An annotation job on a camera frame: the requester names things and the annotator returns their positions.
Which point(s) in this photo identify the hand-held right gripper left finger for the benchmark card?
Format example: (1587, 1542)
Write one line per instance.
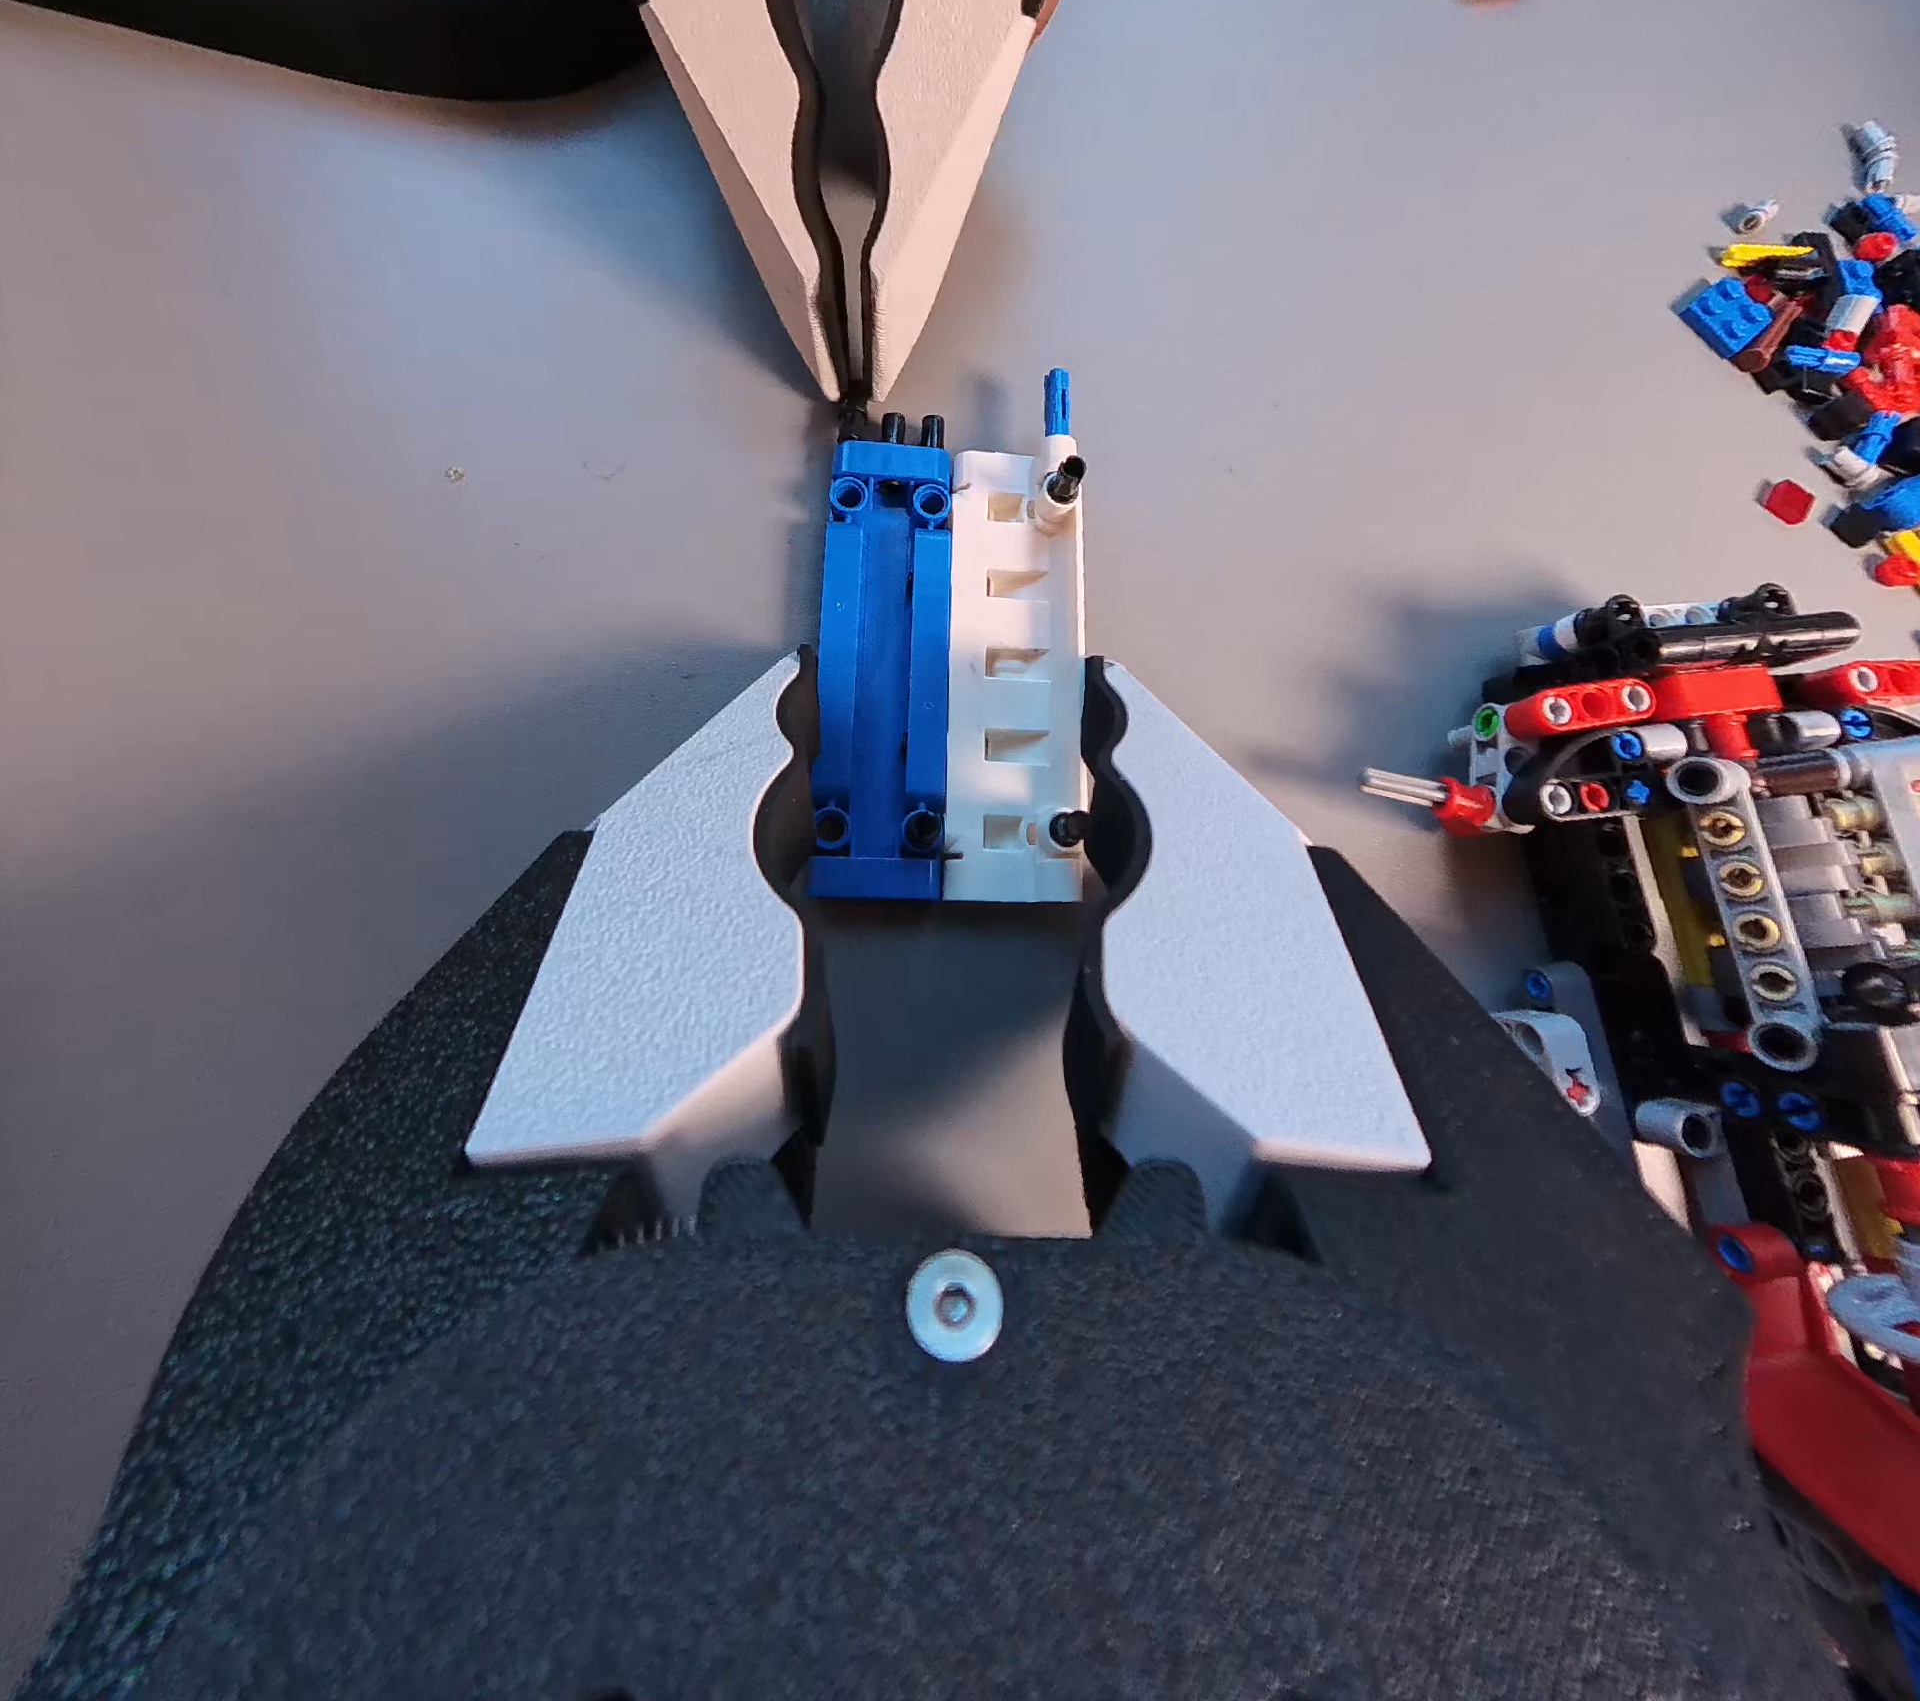
(661, 981)

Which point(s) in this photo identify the blue lego pin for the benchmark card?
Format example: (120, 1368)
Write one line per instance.
(1059, 398)

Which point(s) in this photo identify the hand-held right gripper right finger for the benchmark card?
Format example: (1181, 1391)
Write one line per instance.
(1245, 981)

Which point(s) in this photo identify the blue lego panel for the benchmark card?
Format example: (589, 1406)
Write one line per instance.
(878, 680)

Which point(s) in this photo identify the partly built lego truck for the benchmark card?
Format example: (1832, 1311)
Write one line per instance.
(1724, 860)

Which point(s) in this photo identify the pile of mixed lego pieces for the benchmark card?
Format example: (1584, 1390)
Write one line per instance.
(1844, 350)

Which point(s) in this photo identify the white lego panel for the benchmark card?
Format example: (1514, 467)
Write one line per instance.
(1028, 651)

